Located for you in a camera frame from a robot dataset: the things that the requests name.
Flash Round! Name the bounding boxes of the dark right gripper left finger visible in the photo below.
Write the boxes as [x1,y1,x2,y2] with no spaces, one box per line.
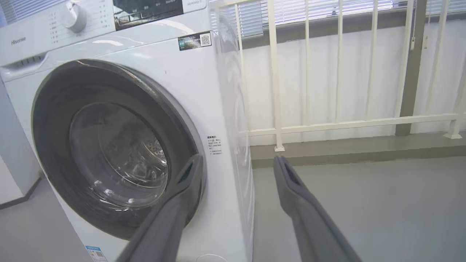
[116,154,204,262]

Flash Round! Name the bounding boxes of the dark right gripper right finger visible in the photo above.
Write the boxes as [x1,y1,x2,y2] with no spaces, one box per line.
[273,156,363,262]

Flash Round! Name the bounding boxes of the round glass washing machine door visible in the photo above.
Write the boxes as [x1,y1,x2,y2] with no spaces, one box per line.
[31,59,207,241]

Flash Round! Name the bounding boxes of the white front-load washing machine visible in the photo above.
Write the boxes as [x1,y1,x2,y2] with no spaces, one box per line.
[0,0,255,262]

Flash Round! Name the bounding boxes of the round white filter cover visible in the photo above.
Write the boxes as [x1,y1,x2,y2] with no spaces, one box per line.
[197,254,228,262]

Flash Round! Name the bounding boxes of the blue energy label sticker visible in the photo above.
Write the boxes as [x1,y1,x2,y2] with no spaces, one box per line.
[86,246,108,262]

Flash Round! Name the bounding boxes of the small text notice sticker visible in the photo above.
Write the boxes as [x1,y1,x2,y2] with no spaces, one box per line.
[207,135,223,156]

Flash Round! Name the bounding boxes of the white metal railing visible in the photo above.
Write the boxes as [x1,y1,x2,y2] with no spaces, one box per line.
[209,0,466,152]

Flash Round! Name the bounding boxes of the QR code sticker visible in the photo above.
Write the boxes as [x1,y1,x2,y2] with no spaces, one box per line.
[178,32,212,51]

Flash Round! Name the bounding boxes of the black display panel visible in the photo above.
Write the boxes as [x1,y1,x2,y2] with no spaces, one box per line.
[112,0,183,31]

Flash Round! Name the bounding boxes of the white window blinds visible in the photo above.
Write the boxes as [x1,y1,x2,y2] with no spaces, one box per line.
[209,0,466,39]

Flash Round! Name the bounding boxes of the white round control knob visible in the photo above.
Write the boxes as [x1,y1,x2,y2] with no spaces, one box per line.
[60,1,87,32]

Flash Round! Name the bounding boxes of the white detergent drawer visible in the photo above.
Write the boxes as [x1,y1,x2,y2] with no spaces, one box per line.
[0,22,55,82]

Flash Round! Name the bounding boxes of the white blind cord pull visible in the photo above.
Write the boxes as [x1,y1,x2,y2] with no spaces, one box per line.
[411,0,416,51]

